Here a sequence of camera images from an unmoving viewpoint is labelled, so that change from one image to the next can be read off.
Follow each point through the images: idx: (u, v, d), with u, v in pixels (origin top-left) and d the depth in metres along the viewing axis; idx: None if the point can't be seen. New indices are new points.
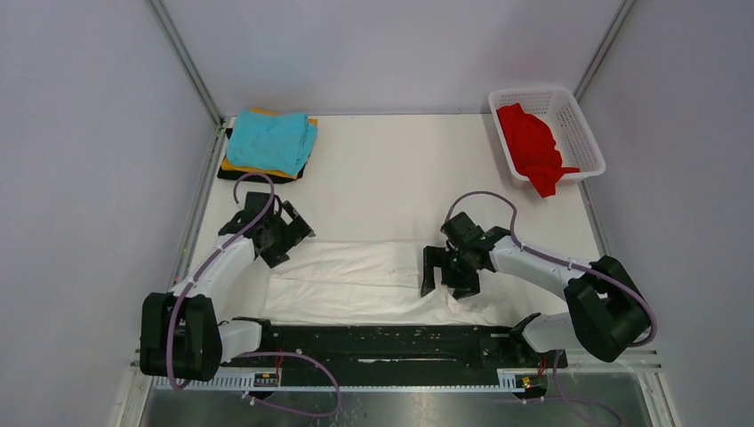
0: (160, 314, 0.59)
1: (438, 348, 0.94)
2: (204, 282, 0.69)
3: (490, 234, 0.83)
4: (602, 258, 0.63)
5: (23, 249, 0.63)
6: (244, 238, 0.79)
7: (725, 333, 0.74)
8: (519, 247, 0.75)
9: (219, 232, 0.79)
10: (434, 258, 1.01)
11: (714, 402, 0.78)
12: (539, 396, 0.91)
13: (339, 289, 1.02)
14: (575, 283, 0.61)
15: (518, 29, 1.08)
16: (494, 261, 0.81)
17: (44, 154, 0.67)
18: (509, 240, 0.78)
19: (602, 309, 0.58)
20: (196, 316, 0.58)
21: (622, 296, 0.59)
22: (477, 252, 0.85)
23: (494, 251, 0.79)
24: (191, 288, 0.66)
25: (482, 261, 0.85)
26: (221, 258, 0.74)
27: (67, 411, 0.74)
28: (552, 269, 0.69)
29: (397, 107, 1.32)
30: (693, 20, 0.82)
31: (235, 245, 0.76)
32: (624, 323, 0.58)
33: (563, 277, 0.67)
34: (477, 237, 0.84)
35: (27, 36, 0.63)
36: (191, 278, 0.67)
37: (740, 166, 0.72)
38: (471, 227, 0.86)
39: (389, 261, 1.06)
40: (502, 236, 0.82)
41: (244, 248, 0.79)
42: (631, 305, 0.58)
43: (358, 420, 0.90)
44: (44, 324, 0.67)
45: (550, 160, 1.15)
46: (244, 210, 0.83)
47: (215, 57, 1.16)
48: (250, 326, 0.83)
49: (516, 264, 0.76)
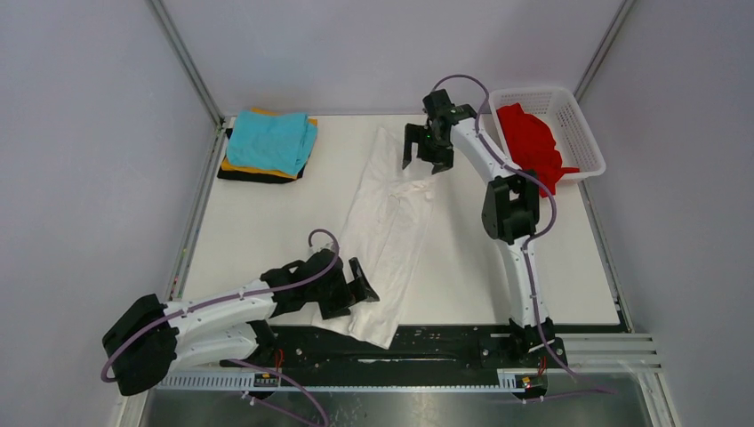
0: (142, 316, 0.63)
1: (438, 348, 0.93)
2: (194, 318, 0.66)
3: (461, 111, 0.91)
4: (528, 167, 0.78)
5: (22, 250, 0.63)
6: (269, 297, 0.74)
7: (727, 334, 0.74)
8: (476, 133, 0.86)
9: (263, 275, 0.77)
10: (414, 134, 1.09)
11: (716, 402, 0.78)
12: (538, 396, 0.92)
13: (385, 268, 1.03)
14: (499, 181, 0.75)
15: (518, 29, 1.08)
16: (452, 132, 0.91)
17: (44, 157, 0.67)
18: (471, 124, 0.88)
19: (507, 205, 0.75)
20: (155, 344, 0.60)
21: (527, 197, 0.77)
22: (441, 121, 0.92)
23: (456, 127, 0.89)
24: (177, 317, 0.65)
25: (443, 130, 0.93)
26: (236, 304, 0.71)
27: (67, 413, 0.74)
28: (488, 161, 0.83)
29: (397, 107, 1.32)
30: (693, 21, 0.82)
31: (257, 299, 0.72)
32: (517, 218, 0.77)
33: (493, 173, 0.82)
34: (447, 108, 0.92)
35: (27, 38, 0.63)
36: (185, 308, 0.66)
37: (739, 165, 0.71)
38: (446, 101, 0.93)
39: (369, 209, 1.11)
40: (469, 116, 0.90)
41: (261, 310, 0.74)
42: (529, 207, 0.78)
43: (358, 420, 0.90)
44: (44, 326, 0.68)
45: (549, 160, 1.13)
46: (304, 265, 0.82)
47: (215, 57, 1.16)
48: (243, 342, 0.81)
49: (465, 146, 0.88)
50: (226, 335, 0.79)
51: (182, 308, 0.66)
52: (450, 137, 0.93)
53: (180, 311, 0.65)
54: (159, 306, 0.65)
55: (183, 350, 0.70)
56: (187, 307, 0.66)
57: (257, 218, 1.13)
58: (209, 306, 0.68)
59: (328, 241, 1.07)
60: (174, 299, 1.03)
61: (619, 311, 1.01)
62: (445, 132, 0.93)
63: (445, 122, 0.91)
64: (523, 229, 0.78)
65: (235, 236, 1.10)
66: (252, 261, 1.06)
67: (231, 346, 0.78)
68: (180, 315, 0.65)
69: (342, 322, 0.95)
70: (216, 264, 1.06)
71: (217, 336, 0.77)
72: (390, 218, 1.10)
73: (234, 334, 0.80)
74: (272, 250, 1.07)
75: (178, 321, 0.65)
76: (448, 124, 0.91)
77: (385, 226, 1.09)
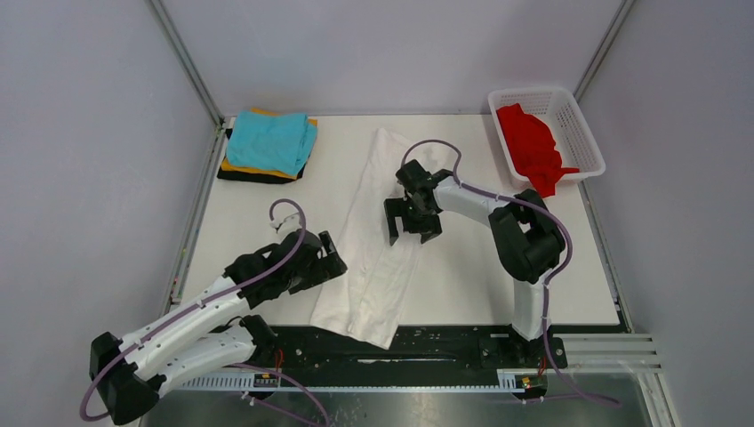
0: (99, 357, 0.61)
1: (438, 348, 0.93)
2: (151, 345, 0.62)
3: (435, 175, 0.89)
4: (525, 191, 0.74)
5: (22, 250, 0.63)
6: (236, 295, 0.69)
7: (727, 334, 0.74)
8: (458, 186, 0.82)
9: (226, 269, 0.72)
10: (397, 209, 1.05)
11: (715, 402, 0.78)
12: (538, 396, 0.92)
13: (384, 269, 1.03)
14: (501, 211, 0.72)
15: (518, 29, 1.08)
16: (437, 198, 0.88)
17: (44, 157, 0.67)
18: (452, 180, 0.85)
19: (517, 231, 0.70)
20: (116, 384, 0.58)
21: (540, 222, 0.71)
22: (423, 192, 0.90)
23: (439, 189, 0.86)
24: (132, 350, 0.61)
25: (427, 200, 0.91)
26: (196, 315, 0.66)
27: (67, 413, 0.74)
28: (481, 200, 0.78)
29: (397, 107, 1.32)
30: (693, 21, 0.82)
31: (220, 302, 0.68)
32: (541, 246, 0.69)
33: (490, 207, 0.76)
34: (424, 179, 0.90)
35: (26, 38, 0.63)
36: (138, 340, 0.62)
37: (739, 165, 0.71)
38: (421, 172, 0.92)
39: (369, 210, 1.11)
40: (445, 176, 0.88)
41: (233, 308, 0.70)
42: (547, 233, 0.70)
43: (358, 421, 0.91)
44: (44, 326, 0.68)
45: (549, 159, 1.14)
46: (276, 249, 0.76)
47: (215, 57, 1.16)
48: (239, 346, 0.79)
49: (454, 200, 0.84)
50: (220, 344, 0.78)
51: (137, 339, 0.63)
52: (435, 205, 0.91)
53: (134, 344, 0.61)
54: (114, 343, 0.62)
55: (171, 369, 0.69)
56: (141, 337, 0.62)
57: (257, 218, 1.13)
58: (166, 329, 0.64)
59: (293, 211, 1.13)
60: (174, 299, 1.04)
61: (619, 311, 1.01)
62: (430, 202, 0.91)
63: (428, 192, 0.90)
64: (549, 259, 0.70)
65: (236, 236, 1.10)
66: None
67: (227, 353, 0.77)
68: (135, 348, 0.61)
69: (340, 324, 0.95)
70: (217, 264, 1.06)
71: (209, 347, 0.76)
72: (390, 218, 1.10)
73: (228, 341, 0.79)
74: None
75: (135, 353, 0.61)
76: (430, 194, 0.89)
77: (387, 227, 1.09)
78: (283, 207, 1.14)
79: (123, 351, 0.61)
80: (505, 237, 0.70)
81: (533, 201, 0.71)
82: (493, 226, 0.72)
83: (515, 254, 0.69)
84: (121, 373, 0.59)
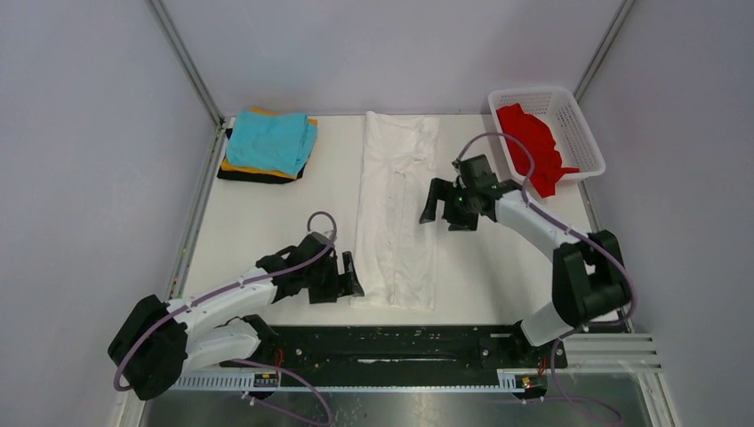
0: (146, 316, 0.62)
1: (438, 348, 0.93)
2: (199, 311, 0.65)
3: (502, 186, 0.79)
4: (598, 230, 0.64)
5: (22, 249, 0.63)
6: (269, 282, 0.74)
7: (727, 334, 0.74)
8: (525, 203, 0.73)
9: (259, 261, 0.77)
10: (440, 192, 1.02)
11: (715, 403, 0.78)
12: (539, 396, 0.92)
13: (408, 242, 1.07)
14: (567, 245, 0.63)
15: (518, 29, 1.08)
16: (496, 210, 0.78)
17: (45, 157, 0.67)
18: (518, 195, 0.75)
19: (583, 274, 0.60)
20: (166, 342, 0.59)
21: (608, 269, 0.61)
22: (483, 198, 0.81)
23: (501, 200, 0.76)
24: (181, 311, 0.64)
25: (485, 208, 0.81)
26: (236, 293, 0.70)
27: (66, 413, 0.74)
28: (548, 229, 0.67)
29: (397, 107, 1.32)
30: (693, 22, 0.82)
31: (258, 284, 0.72)
32: (604, 296, 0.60)
33: (556, 239, 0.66)
34: (489, 186, 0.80)
35: (27, 39, 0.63)
36: (188, 302, 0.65)
37: (739, 165, 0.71)
38: (486, 173, 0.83)
39: (370, 210, 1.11)
40: (513, 189, 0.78)
41: (264, 294, 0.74)
42: (613, 282, 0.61)
43: (358, 421, 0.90)
44: (44, 327, 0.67)
45: (549, 160, 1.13)
46: (298, 249, 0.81)
47: (215, 57, 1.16)
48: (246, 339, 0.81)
49: (515, 217, 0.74)
50: (229, 334, 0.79)
51: (186, 302, 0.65)
52: (493, 214, 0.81)
53: (184, 307, 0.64)
54: (161, 304, 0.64)
55: (194, 349, 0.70)
56: (190, 302, 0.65)
57: (257, 218, 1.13)
58: (212, 298, 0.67)
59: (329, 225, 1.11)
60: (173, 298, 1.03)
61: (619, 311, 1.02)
62: (489, 210, 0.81)
63: (488, 199, 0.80)
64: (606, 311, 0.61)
65: (236, 235, 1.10)
66: (252, 261, 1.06)
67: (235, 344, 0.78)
68: (184, 310, 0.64)
69: (381, 298, 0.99)
70: (217, 264, 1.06)
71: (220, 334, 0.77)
72: (405, 195, 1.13)
73: (236, 332, 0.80)
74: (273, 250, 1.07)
75: (183, 316, 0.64)
76: (491, 203, 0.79)
77: (393, 226, 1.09)
78: (320, 220, 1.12)
79: (172, 312, 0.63)
80: (566, 277, 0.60)
81: (606, 246, 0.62)
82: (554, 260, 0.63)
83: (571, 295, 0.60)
84: (170, 331, 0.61)
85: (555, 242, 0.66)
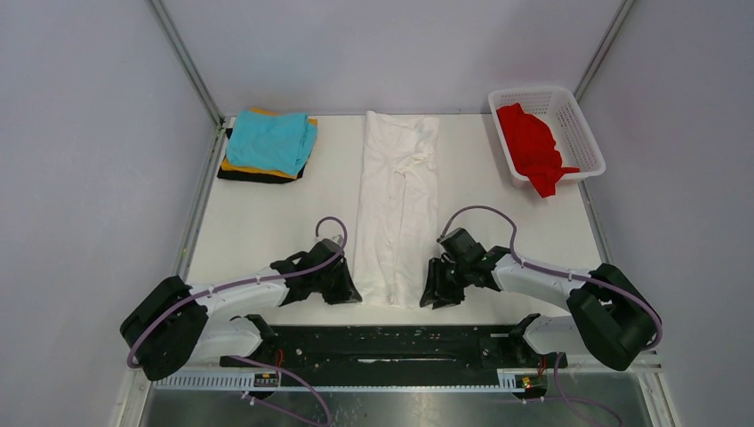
0: (168, 295, 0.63)
1: (438, 348, 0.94)
2: (218, 298, 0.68)
3: (492, 253, 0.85)
4: (601, 266, 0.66)
5: (22, 248, 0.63)
6: (282, 285, 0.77)
7: (728, 334, 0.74)
8: (520, 264, 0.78)
9: (272, 262, 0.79)
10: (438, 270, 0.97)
11: (716, 404, 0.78)
12: (539, 396, 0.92)
13: (410, 241, 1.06)
14: (577, 292, 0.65)
15: (519, 29, 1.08)
16: (497, 281, 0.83)
17: (45, 156, 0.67)
18: (510, 258, 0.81)
19: (605, 313, 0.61)
20: (187, 322, 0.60)
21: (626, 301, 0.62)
22: (478, 272, 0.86)
23: (497, 269, 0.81)
24: (204, 296, 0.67)
25: (486, 280, 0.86)
26: (253, 288, 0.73)
27: (67, 413, 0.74)
28: (552, 281, 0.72)
29: (397, 106, 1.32)
30: (693, 21, 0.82)
31: (271, 283, 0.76)
32: (633, 328, 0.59)
33: (564, 290, 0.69)
34: (480, 259, 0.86)
35: (26, 37, 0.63)
36: (211, 286, 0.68)
37: (740, 165, 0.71)
38: (471, 244, 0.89)
39: (369, 211, 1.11)
40: (503, 253, 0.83)
41: (276, 293, 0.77)
42: (637, 310, 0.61)
43: (358, 420, 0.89)
44: (44, 326, 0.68)
45: (549, 160, 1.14)
46: (308, 255, 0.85)
47: (215, 57, 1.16)
48: (249, 337, 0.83)
49: (517, 281, 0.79)
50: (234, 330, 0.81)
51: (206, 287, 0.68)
52: (497, 285, 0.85)
53: (205, 292, 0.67)
54: (184, 286, 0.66)
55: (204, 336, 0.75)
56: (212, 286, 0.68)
57: (257, 217, 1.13)
58: (231, 288, 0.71)
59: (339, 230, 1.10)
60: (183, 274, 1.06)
61: None
62: (490, 281, 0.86)
63: (485, 271, 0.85)
64: (644, 341, 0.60)
65: (236, 232, 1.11)
66: (252, 261, 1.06)
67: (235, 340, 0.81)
68: (205, 294, 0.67)
69: (380, 298, 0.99)
70: (217, 265, 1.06)
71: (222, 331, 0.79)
72: (405, 194, 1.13)
73: (242, 326, 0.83)
74: (273, 250, 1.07)
75: (204, 300, 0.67)
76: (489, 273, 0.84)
77: (393, 226, 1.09)
78: (327, 226, 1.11)
79: (193, 294, 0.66)
80: (589, 320, 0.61)
81: (614, 281, 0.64)
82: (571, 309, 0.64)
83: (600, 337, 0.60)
84: (190, 313, 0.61)
85: (564, 293, 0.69)
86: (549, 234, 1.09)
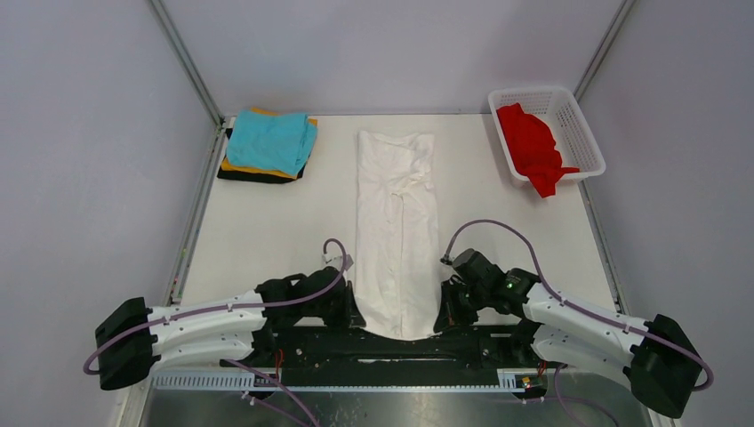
0: (127, 317, 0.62)
1: (438, 348, 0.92)
2: (174, 326, 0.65)
3: (517, 281, 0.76)
4: (658, 318, 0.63)
5: (23, 249, 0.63)
6: (260, 312, 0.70)
7: (726, 334, 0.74)
8: (561, 302, 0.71)
9: (259, 286, 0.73)
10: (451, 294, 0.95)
11: (714, 404, 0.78)
12: (539, 396, 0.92)
13: (409, 241, 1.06)
14: (641, 352, 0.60)
15: (519, 29, 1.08)
16: (526, 311, 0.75)
17: (46, 156, 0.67)
18: (546, 292, 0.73)
19: (672, 375, 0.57)
20: (131, 351, 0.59)
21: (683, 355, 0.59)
22: (502, 299, 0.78)
23: (531, 304, 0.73)
24: (158, 324, 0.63)
25: (511, 309, 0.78)
26: (221, 317, 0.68)
27: (66, 413, 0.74)
28: (603, 330, 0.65)
29: (397, 106, 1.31)
30: (693, 21, 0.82)
31: (245, 311, 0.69)
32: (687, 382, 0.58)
33: (622, 344, 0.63)
34: (504, 286, 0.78)
35: (26, 36, 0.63)
36: (168, 317, 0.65)
37: (740, 165, 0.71)
38: (489, 267, 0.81)
39: (370, 211, 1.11)
40: (531, 281, 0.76)
41: (250, 323, 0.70)
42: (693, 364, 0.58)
43: (358, 420, 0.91)
44: (44, 327, 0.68)
45: (549, 160, 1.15)
46: (308, 280, 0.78)
47: (214, 57, 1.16)
48: (238, 345, 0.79)
49: (554, 320, 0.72)
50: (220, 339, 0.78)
51: (165, 314, 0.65)
52: (522, 314, 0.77)
53: (161, 319, 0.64)
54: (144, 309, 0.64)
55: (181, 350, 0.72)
56: (170, 315, 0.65)
57: (257, 218, 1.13)
58: (196, 317, 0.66)
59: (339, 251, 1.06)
60: (174, 299, 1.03)
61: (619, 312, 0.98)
62: (517, 310, 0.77)
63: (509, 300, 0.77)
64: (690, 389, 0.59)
65: (232, 257, 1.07)
66: (252, 261, 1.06)
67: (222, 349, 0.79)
68: (161, 322, 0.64)
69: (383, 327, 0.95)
70: (218, 265, 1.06)
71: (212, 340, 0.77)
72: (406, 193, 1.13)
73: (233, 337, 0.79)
74: (274, 251, 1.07)
75: (159, 328, 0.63)
76: (517, 303, 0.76)
77: (394, 224, 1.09)
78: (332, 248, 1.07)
79: (148, 320, 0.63)
80: (659, 387, 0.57)
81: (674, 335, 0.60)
82: (633, 370, 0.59)
83: (669, 403, 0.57)
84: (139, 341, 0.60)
85: (622, 347, 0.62)
86: (558, 254, 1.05)
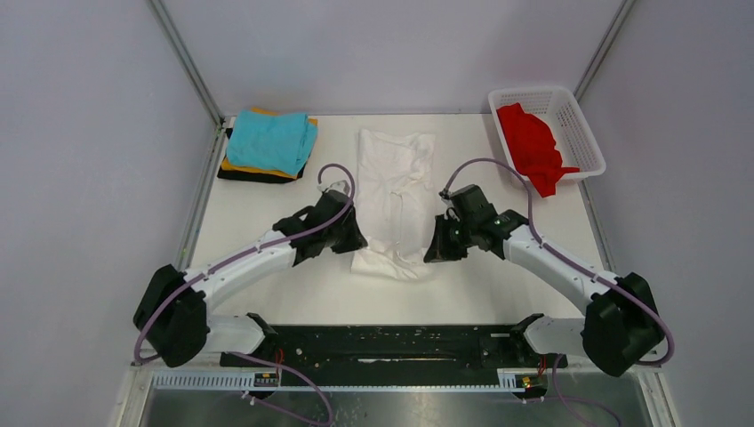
0: (162, 289, 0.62)
1: (438, 348, 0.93)
2: (216, 277, 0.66)
3: (506, 221, 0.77)
4: (628, 275, 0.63)
5: (22, 249, 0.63)
6: (288, 245, 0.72)
7: (727, 334, 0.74)
8: (539, 244, 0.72)
9: (276, 225, 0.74)
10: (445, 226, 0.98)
11: (715, 403, 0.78)
12: (539, 396, 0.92)
13: (408, 240, 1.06)
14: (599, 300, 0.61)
15: (519, 29, 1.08)
16: (505, 249, 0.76)
17: (44, 156, 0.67)
18: (528, 233, 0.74)
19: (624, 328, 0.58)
20: (186, 310, 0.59)
21: (642, 316, 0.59)
22: (487, 236, 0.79)
23: (510, 240, 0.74)
24: (199, 280, 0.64)
25: (492, 245, 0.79)
26: (254, 258, 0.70)
27: (66, 413, 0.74)
28: (573, 276, 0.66)
29: (397, 107, 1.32)
30: (693, 20, 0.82)
31: (276, 247, 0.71)
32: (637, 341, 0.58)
33: (585, 290, 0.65)
34: (490, 222, 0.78)
35: (26, 37, 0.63)
36: (205, 270, 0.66)
37: (740, 165, 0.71)
38: (483, 205, 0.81)
39: (369, 210, 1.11)
40: (519, 224, 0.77)
41: (283, 257, 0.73)
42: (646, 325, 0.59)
43: (358, 420, 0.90)
44: (43, 327, 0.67)
45: (549, 160, 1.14)
46: (316, 210, 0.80)
47: (214, 56, 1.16)
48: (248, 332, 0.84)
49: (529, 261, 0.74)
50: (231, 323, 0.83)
51: (202, 270, 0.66)
52: (501, 252, 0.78)
53: (202, 274, 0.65)
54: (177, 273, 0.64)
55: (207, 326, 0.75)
56: (206, 269, 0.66)
57: (257, 217, 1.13)
58: (228, 265, 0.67)
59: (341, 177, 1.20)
60: None
61: None
62: (497, 248, 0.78)
63: (493, 237, 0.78)
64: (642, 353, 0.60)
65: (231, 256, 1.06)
66: None
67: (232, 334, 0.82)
68: (202, 277, 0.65)
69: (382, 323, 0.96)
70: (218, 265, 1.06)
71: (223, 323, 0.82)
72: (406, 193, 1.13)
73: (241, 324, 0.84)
74: None
75: (202, 284, 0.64)
76: (498, 238, 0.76)
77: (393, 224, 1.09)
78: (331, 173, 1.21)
79: (188, 280, 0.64)
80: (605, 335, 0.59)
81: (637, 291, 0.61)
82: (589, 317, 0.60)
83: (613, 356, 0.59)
84: (190, 300, 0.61)
85: (584, 293, 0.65)
86: None
